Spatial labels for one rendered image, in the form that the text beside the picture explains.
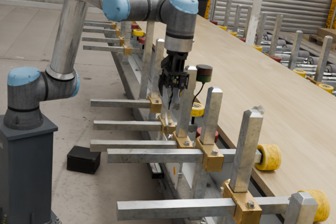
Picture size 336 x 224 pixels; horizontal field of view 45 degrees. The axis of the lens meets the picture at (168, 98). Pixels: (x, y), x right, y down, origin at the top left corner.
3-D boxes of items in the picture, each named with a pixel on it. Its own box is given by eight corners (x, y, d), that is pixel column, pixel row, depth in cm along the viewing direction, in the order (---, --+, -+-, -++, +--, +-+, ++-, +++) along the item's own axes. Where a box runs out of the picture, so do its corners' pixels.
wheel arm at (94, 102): (90, 108, 185) (90, 99, 183) (89, 105, 188) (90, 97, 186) (181, 111, 196) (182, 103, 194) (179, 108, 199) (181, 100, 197)
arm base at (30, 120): (11, 132, 192) (11, 113, 189) (-3, 118, 205) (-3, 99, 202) (49, 125, 204) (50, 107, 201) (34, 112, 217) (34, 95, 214)
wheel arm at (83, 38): (81, 42, 298) (81, 36, 296) (81, 41, 301) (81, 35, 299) (139, 46, 309) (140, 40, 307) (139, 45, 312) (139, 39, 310)
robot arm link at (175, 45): (162, 31, 131) (191, 34, 134) (160, 46, 133) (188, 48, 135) (168, 38, 123) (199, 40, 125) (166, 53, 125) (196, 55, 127)
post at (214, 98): (188, 228, 131) (212, 89, 115) (185, 221, 135) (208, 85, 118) (198, 227, 132) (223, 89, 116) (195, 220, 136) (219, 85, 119)
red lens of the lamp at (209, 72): (197, 75, 139) (198, 68, 138) (193, 69, 144) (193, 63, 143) (214, 75, 140) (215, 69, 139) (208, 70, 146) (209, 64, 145)
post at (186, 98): (170, 187, 154) (188, 66, 138) (168, 182, 158) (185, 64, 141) (179, 187, 155) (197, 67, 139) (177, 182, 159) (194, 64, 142)
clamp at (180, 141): (178, 159, 142) (180, 146, 140) (170, 141, 154) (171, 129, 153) (194, 159, 144) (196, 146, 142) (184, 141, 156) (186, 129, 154)
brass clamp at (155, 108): (149, 113, 189) (151, 103, 187) (144, 102, 201) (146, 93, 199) (162, 113, 190) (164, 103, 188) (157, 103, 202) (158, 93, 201)
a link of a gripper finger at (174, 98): (171, 115, 134) (175, 89, 131) (167, 108, 139) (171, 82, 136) (180, 115, 135) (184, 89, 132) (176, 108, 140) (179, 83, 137)
